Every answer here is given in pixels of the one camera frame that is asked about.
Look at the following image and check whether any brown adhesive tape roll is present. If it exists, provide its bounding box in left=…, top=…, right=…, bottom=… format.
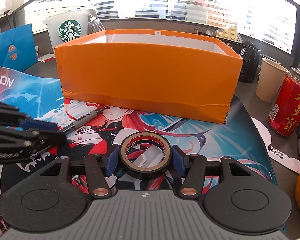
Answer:
left=119, top=132, right=172, bottom=179

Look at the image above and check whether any black grey marker pen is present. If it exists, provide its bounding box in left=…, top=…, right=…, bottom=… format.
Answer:
left=59, top=107, right=105, bottom=135

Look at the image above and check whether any blue paper bag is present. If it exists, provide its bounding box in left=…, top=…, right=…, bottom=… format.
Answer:
left=0, top=24, right=37, bottom=72

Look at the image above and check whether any red white small card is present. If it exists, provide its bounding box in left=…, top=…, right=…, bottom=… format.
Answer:
left=37, top=53, right=55, bottom=63

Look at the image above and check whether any orange cardboard box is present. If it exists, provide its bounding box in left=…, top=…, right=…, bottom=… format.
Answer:
left=55, top=29, right=243, bottom=124

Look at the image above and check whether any white paper with QR code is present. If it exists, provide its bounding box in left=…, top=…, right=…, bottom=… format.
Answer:
left=252, top=118, right=300, bottom=174

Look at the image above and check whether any Starbucks plastic cup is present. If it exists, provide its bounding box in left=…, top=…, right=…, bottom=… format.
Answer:
left=43, top=10, right=88, bottom=51

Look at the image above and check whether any beige paper cup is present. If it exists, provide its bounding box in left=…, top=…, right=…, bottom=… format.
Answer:
left=256, top=58, right=288, bottom=103

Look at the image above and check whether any red herbal tea can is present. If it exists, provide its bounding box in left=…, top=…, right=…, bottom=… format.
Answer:
left=268, top=67, right=300, bottom=137

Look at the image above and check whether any black mesh desk organizer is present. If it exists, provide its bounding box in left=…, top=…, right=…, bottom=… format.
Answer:
left=193, top=27, right=262, bottom=84

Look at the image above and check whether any boxed item leaning behind cup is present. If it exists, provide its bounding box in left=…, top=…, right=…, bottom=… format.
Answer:
left=88, top=9, right=105, bottom=34

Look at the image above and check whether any yellow pill blister pack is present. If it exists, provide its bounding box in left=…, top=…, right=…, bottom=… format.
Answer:
left=216, top=25, right=237, bottom=42

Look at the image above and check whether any glass desk partition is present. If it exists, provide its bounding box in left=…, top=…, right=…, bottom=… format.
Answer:
left=0, top=0, right=300, bottom=54

